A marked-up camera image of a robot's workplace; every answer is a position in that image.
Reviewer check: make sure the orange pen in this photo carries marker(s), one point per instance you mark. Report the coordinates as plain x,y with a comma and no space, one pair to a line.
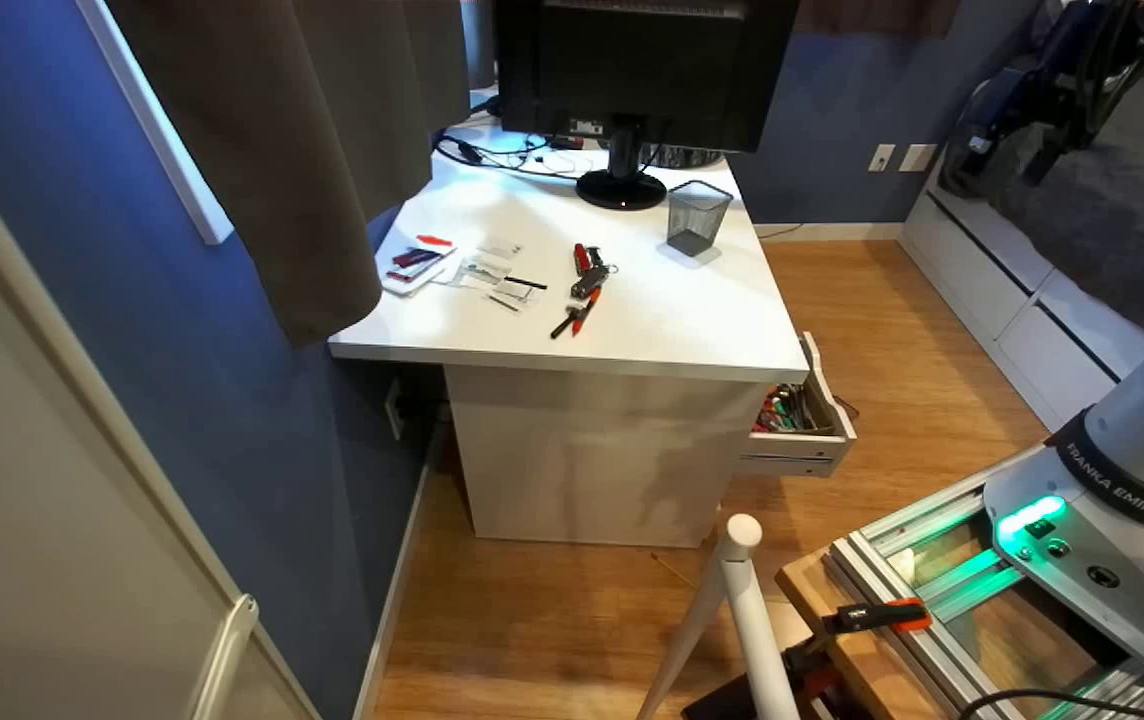
586,310

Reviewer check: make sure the gray mesh pen holder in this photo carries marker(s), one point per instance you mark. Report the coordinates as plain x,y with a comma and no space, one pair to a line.
692,217

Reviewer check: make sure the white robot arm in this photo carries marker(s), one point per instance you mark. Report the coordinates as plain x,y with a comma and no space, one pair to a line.
1074,514

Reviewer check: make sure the white desk with drawers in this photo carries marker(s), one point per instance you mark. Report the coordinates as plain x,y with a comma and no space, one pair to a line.
623,432

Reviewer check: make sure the red black pliers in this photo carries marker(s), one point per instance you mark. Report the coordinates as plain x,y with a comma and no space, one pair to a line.
589,269

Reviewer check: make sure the small card box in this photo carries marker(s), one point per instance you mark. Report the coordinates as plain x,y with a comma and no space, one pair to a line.
417,262

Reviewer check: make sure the open white drawer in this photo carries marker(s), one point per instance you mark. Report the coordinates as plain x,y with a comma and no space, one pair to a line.
800,427

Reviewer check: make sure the white tripod stand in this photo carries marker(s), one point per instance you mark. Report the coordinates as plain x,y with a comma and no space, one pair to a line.
729,582

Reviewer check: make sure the black computer monitor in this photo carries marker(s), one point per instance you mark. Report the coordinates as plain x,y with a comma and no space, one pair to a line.
638,72

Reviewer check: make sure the orange black clamp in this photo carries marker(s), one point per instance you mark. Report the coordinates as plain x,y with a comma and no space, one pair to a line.
866,617

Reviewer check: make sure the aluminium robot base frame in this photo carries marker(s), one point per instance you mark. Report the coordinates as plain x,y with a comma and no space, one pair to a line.
1033,600

